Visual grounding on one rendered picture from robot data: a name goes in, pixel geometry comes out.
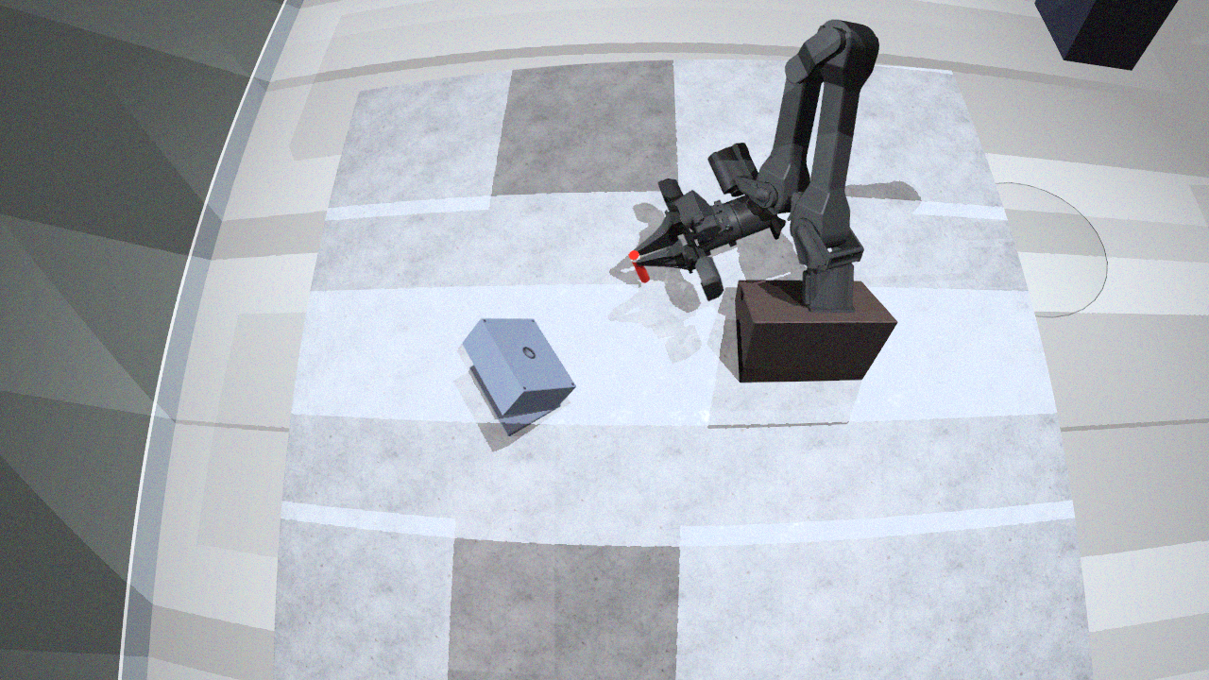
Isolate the dark red peg with white band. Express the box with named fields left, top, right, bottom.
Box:
left=629, top=250, right=650, bottom=282

